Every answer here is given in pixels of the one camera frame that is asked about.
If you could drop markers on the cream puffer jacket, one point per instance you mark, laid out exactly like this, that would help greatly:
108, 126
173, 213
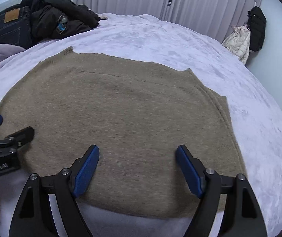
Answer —
238, 43

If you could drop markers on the dark blue jeans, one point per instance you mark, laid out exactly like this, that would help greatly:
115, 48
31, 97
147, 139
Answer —
15, 28

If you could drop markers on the lavender fleece bed blanket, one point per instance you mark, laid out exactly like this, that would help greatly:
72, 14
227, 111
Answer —
256, 116

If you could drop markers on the brown knit sweater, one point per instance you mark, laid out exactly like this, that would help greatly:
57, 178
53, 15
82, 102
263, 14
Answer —
137, 113

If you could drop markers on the white pleated curtain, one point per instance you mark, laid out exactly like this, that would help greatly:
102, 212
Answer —
214, 18

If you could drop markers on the black hanging coat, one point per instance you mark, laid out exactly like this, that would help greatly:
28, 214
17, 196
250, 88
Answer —
257, 24

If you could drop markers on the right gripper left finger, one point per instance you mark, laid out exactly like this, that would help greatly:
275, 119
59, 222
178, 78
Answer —
33, 215

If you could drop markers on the black jacket pile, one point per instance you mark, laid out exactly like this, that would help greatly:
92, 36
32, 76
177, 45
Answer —
57, 19

